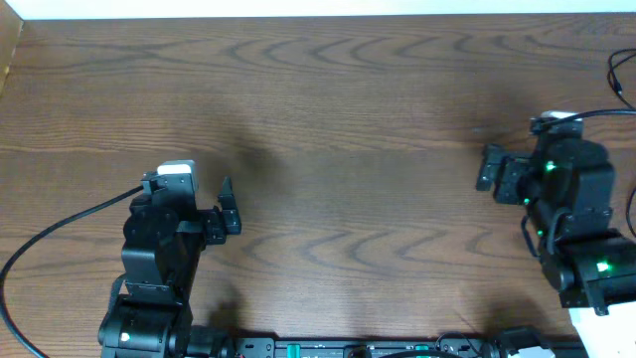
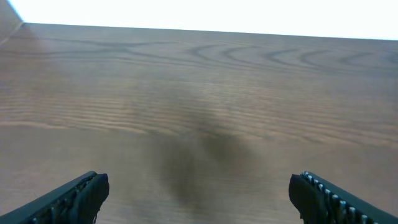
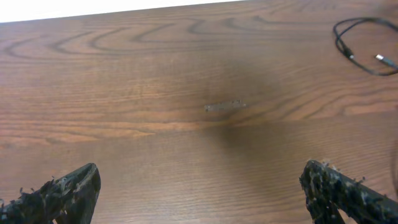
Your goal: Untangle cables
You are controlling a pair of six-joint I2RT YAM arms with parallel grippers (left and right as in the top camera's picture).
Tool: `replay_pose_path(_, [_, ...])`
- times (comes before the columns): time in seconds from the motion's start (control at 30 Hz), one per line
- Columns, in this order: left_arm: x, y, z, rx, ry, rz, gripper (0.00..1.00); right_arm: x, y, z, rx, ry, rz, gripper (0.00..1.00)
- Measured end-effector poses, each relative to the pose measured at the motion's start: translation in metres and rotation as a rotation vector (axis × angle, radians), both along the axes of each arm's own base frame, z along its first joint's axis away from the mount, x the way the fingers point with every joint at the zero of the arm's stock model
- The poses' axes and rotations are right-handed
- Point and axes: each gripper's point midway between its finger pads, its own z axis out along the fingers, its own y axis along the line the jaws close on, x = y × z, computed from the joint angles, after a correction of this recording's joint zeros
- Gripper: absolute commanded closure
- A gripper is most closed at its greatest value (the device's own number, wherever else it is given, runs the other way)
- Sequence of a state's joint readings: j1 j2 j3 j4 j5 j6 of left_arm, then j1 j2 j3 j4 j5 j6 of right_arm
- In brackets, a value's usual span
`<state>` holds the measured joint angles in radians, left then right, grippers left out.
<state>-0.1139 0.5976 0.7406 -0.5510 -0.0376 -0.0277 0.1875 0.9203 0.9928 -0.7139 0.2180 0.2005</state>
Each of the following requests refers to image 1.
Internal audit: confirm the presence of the black usb cable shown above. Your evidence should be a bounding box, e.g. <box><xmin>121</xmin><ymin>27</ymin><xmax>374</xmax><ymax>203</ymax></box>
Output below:
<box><xmin>606</xmin><ymin>48</ymin><xmax>636</xmax><ymax>110</ymax></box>

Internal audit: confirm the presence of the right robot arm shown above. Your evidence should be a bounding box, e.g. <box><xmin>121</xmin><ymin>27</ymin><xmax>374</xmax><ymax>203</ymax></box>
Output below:
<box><xmin>476</xmin><ymin>137</ymin><xmax>635</xmax><ymax>357</ymax></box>

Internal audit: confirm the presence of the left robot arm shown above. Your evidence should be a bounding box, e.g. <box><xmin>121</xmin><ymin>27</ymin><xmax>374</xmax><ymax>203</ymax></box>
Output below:
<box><xmin>98</xmin><ymin>172</ymin><xmax>241</xmax><ymax>358</ymax></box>

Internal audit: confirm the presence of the left camera black cable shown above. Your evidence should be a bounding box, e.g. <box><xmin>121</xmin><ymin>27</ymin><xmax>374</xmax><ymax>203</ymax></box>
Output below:
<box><xmin>0</xmin><ymin>184</ymin><xmax>145</xmax><ymax>358</ymax></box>

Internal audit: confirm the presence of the camera black cable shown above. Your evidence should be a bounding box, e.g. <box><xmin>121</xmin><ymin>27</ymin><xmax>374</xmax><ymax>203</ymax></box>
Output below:
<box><xmin>0</xmin><ymin>184</ymin><xmax>145</xmax><ymax>358</ymax></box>
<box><xmin>541</xmin><ymin>107</ymin><xmax>636</xmax><ymax>125</ymax></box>

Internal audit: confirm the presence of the right camera black cable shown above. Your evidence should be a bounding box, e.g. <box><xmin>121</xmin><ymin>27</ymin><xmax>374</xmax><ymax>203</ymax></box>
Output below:
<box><xmin>541</xmin><ymin>107</ymin><xmax>636</xmax><ymax>125</ymax></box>

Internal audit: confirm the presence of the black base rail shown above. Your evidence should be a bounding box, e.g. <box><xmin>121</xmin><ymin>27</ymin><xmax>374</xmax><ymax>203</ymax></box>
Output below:
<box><xmin>188</xmin><ymin>325</ymin><xmax>587</xmax><ymax>358</ymax></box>

